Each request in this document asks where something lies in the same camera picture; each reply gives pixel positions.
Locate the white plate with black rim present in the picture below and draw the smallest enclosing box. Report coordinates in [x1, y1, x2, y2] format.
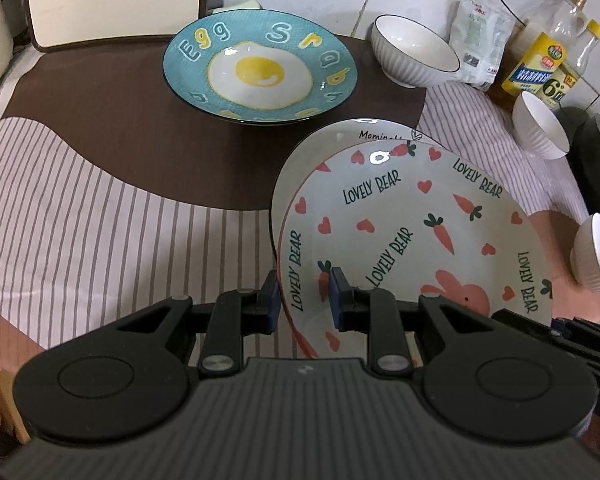
[269, 118, 423, 273]

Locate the dark cooking pot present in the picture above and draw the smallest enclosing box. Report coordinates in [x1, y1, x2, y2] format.
[555, 106, 600, 241]

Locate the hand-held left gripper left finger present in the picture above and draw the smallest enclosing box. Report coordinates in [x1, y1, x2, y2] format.
[116, 270, 283, 377]

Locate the white seasoning packet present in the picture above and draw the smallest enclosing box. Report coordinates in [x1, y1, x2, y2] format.
[449, 0, 516, 92]

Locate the pale green sponge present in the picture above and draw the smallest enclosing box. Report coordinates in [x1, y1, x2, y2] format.
[211, 0, 264, 14]

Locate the blue fried egg plate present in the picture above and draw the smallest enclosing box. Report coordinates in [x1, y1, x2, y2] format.
[162, 7, 361, 127]

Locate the white board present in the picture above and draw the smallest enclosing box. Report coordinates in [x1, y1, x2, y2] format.
[25, 0, 204, 52]

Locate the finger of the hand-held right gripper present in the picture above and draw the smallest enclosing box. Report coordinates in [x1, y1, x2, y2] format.
[491, 310, 581, 346]

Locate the striped brown and pink tablecloth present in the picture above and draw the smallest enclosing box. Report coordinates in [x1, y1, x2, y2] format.
[0, 32, 600, 356]

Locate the clear vinegar bottle yellow cap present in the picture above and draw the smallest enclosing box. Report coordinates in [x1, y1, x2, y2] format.
[545, 19, 600, 111]

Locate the white ribbed bowl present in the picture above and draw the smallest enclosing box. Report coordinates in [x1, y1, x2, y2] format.
[511, 91, 572, 161]
[570, 212, 600, 295]
[371, 14, 462, 90]

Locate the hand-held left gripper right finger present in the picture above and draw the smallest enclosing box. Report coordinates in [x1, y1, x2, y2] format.
[330, 267, 496, 376]

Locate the cooking wine bottle yellow label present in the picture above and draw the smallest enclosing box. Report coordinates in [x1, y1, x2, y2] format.
[490, 0, 588, 111]

